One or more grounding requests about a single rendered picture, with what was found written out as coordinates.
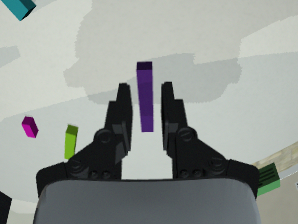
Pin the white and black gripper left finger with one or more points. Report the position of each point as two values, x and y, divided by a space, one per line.
97 160

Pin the turquoise rod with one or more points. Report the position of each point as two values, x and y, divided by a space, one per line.
20 8

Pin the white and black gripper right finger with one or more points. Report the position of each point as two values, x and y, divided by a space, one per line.
194 158

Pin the short magenta rod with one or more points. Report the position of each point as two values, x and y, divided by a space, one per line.
30 127

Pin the purple rod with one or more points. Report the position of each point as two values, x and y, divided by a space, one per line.
144 73

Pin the lime green rod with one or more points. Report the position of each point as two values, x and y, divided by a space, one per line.
70 141

